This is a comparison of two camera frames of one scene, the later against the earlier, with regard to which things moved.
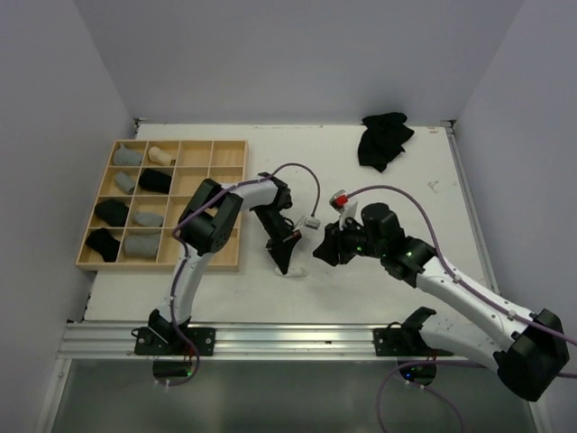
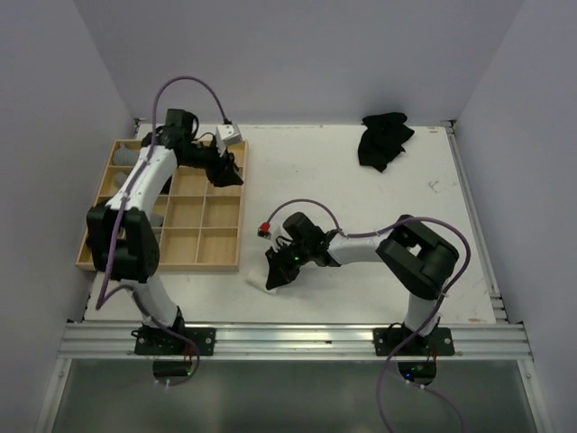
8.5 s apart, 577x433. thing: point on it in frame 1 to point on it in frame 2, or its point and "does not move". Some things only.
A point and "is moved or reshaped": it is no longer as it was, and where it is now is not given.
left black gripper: x=280 y=248 to x=225 y=172
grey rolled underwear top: x=124 y=157 does not move
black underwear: x=382 y=139 does not move
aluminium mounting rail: x=114 y=340 does not move
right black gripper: x=334 y=243 to x=279 y=272
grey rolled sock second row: x=124 y=182 does not move
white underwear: x=292 y=271 is moved or reshaped
